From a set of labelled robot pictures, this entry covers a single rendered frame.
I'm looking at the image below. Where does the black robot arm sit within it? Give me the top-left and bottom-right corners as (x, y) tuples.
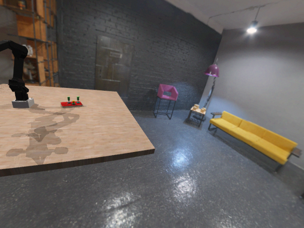
(0, 39), (29, 101)

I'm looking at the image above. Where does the red circuit board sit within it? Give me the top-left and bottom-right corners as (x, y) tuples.
(61, 96), (82, 107)

